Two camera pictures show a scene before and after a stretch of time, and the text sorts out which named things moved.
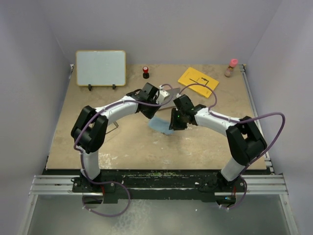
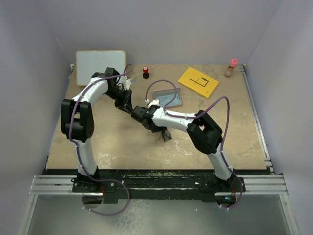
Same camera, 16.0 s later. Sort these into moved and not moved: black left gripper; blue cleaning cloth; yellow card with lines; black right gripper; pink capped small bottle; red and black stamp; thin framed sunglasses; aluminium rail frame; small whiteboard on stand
Moved: blue cleaning cloth; black left gripper; black right gripper; thin framed sunglasses
Not moved: red and black stamp; small whiteboard on stand; aluminium rail frame; pink capped small bottle; yellow card with lines
